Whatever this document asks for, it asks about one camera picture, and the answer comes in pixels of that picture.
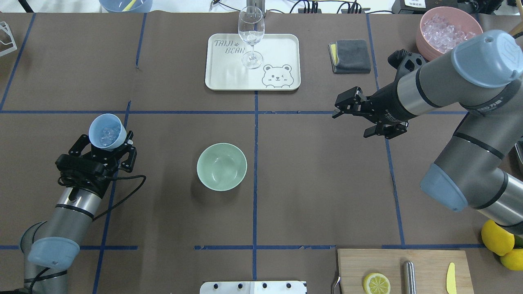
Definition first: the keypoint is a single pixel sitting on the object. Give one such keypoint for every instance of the clear wine glass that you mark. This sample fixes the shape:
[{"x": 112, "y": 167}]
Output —
[{"x": 251, "y": 29}]

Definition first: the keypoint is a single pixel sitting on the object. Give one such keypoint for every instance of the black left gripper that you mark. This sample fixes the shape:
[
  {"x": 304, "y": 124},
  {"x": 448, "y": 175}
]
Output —
[{"x": 127, "y": 159}]

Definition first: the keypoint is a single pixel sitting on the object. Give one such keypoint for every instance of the half lemon slice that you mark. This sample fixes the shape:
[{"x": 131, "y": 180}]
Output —
[{"x": 376, "y": 283}]

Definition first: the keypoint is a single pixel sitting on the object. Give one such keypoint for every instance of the yellow plastic knife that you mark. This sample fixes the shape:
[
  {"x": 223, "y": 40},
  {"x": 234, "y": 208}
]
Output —
[{"x": 451, "y": 278}]

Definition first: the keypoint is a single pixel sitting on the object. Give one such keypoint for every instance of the white bear tray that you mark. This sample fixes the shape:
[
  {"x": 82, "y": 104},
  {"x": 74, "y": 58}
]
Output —
[{"x": 280, "y": 70}]

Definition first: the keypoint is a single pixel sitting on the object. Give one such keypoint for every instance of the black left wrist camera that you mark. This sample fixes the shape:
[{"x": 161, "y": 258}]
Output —
[{"x": 72, "y": 167}]

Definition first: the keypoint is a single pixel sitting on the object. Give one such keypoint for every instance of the wooden stand with round base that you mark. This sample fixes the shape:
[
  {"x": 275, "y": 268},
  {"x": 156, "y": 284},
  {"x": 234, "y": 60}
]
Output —
[{"x": 517, "y": 31}]

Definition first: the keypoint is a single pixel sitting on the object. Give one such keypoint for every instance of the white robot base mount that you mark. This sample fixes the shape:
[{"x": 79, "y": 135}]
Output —
[{"x": 254, "y": 287}]

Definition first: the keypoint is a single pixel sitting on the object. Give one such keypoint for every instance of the wooden cutting board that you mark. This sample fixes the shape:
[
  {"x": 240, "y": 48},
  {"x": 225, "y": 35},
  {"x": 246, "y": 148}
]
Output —
[{"x": 430, "y": 269}]

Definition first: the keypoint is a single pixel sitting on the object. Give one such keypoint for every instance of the blue bowl with fork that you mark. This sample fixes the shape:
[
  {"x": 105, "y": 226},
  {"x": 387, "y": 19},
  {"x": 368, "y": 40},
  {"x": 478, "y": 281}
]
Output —
[{"x": 116, "y": 6}]

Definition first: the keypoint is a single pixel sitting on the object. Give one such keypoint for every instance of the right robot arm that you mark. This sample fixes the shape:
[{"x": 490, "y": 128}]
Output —
[{"x": 484, "y": 76}]

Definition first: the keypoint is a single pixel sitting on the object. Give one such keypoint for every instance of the white wire cup rack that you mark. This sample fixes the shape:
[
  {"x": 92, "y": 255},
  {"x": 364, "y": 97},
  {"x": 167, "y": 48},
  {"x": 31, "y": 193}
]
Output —
[{"x": 7, "y": 41}]

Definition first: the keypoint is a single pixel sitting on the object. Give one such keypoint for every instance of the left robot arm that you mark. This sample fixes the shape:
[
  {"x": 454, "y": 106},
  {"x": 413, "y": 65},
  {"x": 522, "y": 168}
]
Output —
[{"x": 50, "y": 247}]

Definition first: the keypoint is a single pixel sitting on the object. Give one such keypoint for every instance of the ice cubes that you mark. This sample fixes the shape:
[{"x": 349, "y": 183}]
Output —
[{"x": 109, "y": 135}]

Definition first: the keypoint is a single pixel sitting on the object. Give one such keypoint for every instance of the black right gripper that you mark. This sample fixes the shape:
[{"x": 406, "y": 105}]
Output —
[{"x": 387, "y": 103}]

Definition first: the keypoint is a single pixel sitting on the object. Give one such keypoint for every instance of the light blue plastic cup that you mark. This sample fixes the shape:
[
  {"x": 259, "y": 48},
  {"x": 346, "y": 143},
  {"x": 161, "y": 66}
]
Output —
[{"x": 106, "y": 120}]

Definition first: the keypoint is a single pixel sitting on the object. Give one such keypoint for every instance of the steel cylindrical handle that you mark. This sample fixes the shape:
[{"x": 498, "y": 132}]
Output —
[{"x": 409, "y": 278}]

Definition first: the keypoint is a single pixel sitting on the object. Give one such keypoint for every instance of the grey folded cloth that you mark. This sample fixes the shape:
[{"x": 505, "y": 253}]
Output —
[{"x": 349, "y": 57}]

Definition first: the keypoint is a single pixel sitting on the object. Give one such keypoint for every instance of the whole yellow lemon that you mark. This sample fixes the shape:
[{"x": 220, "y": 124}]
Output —
[{"x": 497, "y": 239}]

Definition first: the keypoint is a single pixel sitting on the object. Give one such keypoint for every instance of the pink bowl with ice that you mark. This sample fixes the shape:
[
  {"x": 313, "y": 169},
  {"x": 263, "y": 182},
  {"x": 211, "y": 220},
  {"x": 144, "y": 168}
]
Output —
[{"x": 441, "y": 29}]

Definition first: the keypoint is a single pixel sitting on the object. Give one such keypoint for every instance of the light green bowl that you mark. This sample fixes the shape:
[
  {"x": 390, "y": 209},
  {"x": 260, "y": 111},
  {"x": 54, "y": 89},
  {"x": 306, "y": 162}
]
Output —
[{"x": 221, "y": 167}]

